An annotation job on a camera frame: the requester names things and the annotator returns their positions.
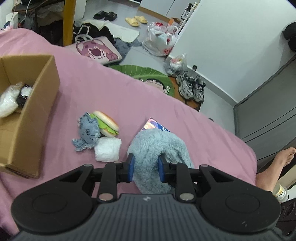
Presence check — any white soft packet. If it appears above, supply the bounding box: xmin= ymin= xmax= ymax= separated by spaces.
xmin=94 ymin=137 xmax=122 ymax=163

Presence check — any grey fluffy plush toy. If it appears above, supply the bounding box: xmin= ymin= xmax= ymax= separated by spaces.
xmin=127 ymin=128 xmax=194 ymax=194

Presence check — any hamburger plush toy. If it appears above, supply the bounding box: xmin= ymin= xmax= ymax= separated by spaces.
xmin=90 ymin=110 xmax=119 ymax=138

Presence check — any blue tissue pack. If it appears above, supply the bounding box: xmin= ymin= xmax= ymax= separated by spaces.
xmin=140 ymin=118 xmax=170 ymax=132

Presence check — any cardboard box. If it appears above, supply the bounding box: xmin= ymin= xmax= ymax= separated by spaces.
xmin=1 ymin=55 xmax=60 ymax=178

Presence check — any grey sneaker right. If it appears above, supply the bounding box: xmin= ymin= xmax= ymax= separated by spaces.
xmin=194 ymin=77 xmax=206 ymax=103

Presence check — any grey sneaker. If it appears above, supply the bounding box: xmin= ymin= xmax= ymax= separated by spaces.
xmin=194 ymin=77 xmax=206 ymax=103
xmin=176 ymin=71 xmax=196 ymax=100

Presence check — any grey sneaker left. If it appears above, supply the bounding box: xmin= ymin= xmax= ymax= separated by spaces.
xmin=176 ymin=71 xmax=196 ymax=100

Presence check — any person's bare foot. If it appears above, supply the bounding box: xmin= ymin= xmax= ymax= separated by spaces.
xmin=256 ymin=147 xmax=295 ymax=192

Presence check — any pink bed cover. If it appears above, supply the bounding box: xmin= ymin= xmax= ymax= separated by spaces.
xmin=1 ymin=29 xmax=257 ymax=235

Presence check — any green cartoon floor mat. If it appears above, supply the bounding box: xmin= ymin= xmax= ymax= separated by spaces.
xmin=109 ymin=65 xmax=201 ymax=111

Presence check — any grey cabinet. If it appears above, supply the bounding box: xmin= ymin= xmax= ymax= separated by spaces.
xmin=234 ymin=60 xmax=295 ymax=161

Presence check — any clear plastic trash bag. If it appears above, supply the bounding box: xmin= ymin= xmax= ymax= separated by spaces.
xmin=164 ymin=54 xmax=187 ymax=77

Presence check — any black item in box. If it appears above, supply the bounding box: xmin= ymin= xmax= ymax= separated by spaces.
xmin=16 ymin=84 xmax=32 ymax=107

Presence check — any white fluffy item in box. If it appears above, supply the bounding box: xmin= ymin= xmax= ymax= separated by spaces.
xmin=1 ymin=82 xmax=25 ymax=118

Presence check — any pink bear cushion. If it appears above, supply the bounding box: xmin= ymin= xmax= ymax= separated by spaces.
xmin=65 ymin=36 xmax=122 ymax=65

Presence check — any white red plastic bag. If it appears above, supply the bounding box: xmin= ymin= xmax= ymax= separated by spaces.
xmin=142 ymin=22 xmax=179 ymax=57

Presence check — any white floor mat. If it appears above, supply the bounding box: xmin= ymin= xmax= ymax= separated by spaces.
xmin=82 ymin=20 xmax=139 ymax=43

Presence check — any black clothes pile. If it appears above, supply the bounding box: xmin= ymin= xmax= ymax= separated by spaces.
xmin=72 ymin=23 xmax=115 ymax=44

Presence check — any yellow slipper near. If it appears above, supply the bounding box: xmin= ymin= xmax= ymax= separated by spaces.
xmin=125 ymin=18 xmax=139 ymax=27

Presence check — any yellow slipper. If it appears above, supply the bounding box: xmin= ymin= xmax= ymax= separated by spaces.
xmin=135 ymin=16 xmax=148 ymax=24
xmin=125 ymin=18 xmax=139 ymax=27

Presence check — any yellow slipper far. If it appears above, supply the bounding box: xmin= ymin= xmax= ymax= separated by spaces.
xmin=135 ymin=16 xmax=148 ymax=24

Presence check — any black slipper right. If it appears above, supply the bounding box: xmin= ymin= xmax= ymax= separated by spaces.
xmin=104 ymin=11 xmax=117 ymax=22

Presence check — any black slipper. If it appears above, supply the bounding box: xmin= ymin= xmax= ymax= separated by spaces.
xmin=104 ymin=11 xmax=117 ymax=22
xmin=93 ymin=11 xmax=108 ymax=20

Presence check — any black slipper left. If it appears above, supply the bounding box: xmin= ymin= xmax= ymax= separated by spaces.
xmin=93 ymin=11 xmax=108 ymax=20

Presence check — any white kitchen cabinet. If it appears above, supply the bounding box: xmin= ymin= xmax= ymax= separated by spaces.
xmin=139 ymin=0 xmax=200 ymax=18

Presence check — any round white gold table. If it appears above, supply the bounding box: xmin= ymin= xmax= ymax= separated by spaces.
xmin=63 ymin=0 xmax=76 ymax=47

